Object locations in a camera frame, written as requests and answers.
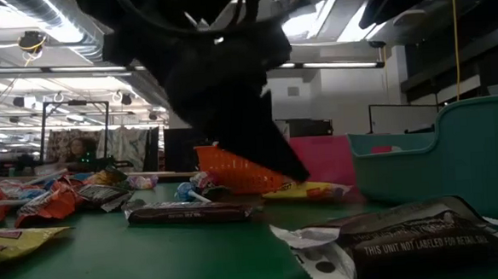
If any black metal stand frame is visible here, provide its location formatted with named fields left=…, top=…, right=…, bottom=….
left=367, top=100, right=441, bottom=135
left=37, top=97, right=113, bottom=166

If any light wooden desk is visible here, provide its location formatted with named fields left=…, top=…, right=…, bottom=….
left=124, top=166, right=206, bottom=182

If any red candy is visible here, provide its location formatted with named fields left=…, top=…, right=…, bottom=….
left=189, top=170, right=222, bottom=191

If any black ceiling camera yellow cable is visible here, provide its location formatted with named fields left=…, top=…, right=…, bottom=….
left=15, top=29, right=49, bottom=57

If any black box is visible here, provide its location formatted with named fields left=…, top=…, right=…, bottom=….
left=275, top=116, right=334, bottom=140

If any orange plastic basket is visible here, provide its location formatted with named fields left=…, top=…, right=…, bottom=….
left=194, top=140, right=298, bottom=198

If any purple Haribo packet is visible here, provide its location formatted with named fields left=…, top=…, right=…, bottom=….
left=124, top=173, right=161, bottom=192

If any silver ceiling duct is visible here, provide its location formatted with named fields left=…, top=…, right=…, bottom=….
left=0, top=0, right=113, bottom=67

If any white cloth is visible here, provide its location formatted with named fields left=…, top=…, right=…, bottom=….
left=96, top=124, right=163, bottom=175

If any brown Hershey's chocolate bar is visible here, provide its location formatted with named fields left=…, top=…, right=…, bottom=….
left=268, top=193, right=498, bottom=279
left=77, top=182, right=135, bottom=214
left=124, top=196, right=255, bottom=229

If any long ceiling light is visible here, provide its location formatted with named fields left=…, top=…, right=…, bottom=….
left=278, top=56, right=386, bottom=75
left=0, top=58, right=138, bottom=84

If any teal plastic bin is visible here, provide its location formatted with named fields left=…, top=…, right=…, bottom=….
left=346, top=95, right=498, bottom=231

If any person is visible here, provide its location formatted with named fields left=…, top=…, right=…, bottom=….
left=59, top=136, right=101, bottom=175

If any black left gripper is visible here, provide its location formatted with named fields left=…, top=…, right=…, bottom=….
left=100, top=12, right=313, bottom=195

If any green table mat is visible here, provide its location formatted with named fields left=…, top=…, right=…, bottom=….
left=0, top=164, right=498, bottom=279

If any yellow candy packet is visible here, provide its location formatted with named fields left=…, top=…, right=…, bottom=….
left=0, top=224, right=72, bottom=269
left=262, top=177, right=356, bottom=207
left=84, top=166, right=130, bottom=188

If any red plastic bin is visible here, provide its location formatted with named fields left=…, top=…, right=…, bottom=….
left=289, top=134, right=362, bottom=198

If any patterned cloth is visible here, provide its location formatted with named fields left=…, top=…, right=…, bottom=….
left=45, top=126, right=106, bottom=168

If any black monitor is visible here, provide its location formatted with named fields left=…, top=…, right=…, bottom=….
left=162, top=125, right=211, bottom=174

